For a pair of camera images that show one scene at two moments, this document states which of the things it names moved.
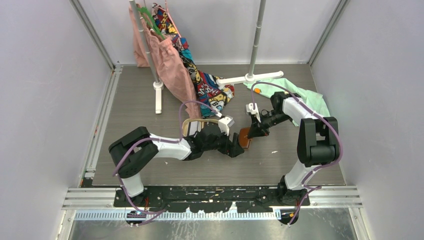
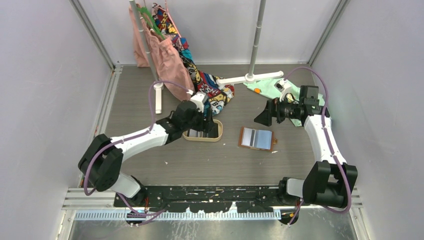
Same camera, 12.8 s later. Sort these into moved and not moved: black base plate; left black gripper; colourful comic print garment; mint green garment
Moved: left black gripper
Not moved: mint green garment; colourful comic print garment; black base plate
